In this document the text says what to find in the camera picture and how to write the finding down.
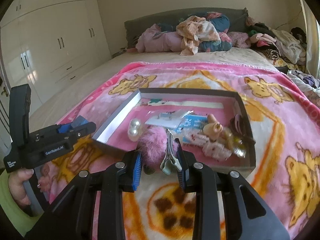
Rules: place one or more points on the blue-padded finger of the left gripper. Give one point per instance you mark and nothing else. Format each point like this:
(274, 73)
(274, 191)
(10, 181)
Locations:
(84, 129)

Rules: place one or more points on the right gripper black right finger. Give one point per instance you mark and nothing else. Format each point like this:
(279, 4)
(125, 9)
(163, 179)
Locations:
(247, 215)

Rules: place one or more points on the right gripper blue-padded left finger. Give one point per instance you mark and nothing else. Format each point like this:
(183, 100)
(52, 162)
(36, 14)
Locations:
(71, 214)

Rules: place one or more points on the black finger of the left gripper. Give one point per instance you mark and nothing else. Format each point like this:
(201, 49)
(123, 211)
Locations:
(75, 132)

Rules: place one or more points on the pearl hair clip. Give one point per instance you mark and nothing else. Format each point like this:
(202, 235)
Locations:
(135, 129)

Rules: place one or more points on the pink floral scrunchie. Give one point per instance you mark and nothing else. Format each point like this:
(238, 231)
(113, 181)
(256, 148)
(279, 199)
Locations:
(213, 149)

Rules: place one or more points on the pink pompom hair clip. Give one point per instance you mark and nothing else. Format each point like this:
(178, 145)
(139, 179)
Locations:
(159, 151)

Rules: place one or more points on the brown claw hair clip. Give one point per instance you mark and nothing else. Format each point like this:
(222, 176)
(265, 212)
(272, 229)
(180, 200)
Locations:
(237, 126)

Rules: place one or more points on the clear plastic packet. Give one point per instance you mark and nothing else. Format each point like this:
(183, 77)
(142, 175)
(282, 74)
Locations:
(171, 119)

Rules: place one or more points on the small blue box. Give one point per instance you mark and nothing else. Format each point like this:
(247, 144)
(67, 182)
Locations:
(79, 121)

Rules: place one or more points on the bag of yellow rings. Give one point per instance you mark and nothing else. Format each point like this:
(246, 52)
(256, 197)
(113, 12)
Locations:
(236, 145)

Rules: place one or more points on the green sleeve forearm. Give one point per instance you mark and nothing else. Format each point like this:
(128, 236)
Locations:
(11, 213)

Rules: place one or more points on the person's left hand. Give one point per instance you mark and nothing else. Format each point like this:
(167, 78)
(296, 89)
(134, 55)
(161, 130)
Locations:
(17, 190)

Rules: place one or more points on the grey cardboard box tray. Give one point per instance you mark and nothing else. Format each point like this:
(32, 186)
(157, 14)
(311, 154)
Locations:
(178, 94)

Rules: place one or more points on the white built-in wardrobe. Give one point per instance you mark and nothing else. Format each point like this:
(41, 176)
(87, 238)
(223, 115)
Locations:
(49, 44)

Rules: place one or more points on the pink cartoon bear blanket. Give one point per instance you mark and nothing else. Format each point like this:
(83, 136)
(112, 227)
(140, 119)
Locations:
(285, 126)

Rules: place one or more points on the dark green headboard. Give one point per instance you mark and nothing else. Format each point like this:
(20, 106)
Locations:
(134, 28)

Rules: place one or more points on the pink pyjama bundle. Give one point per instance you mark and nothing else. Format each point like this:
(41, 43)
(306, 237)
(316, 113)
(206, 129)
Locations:
(160, 41)

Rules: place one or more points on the floral laundry bag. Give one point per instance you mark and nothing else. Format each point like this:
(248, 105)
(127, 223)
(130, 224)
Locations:
(308, 84)

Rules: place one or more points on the peach patterned cloth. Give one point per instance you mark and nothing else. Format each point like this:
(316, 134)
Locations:
(195, 31)

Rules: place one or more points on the pile of mixed clothes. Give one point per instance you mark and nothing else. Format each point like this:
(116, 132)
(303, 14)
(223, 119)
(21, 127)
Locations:
(278, 44)

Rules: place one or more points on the dark floral quilt roll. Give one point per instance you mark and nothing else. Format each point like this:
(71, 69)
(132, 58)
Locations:
(226, 42)

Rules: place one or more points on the cream window curtain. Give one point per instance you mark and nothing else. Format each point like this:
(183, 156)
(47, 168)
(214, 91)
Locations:
(312, 40)

